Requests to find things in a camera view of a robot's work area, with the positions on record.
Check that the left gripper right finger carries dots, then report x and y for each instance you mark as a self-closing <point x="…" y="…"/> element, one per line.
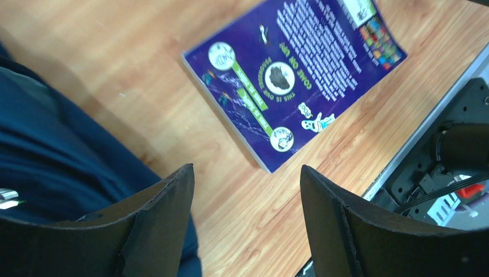
<point x="350" y="236"/>

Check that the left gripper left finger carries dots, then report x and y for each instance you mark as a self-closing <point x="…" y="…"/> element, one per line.
<point x="142" y="235"/>

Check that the navy blue school backpack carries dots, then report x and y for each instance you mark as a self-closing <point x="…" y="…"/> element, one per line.
<point x="58" y="164"/>

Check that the purple illustrated book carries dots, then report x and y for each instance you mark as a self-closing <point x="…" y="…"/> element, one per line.
<point x="283" y="72"/>

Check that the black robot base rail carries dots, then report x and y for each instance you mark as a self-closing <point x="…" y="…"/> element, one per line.
<point x="442" y="171"/>

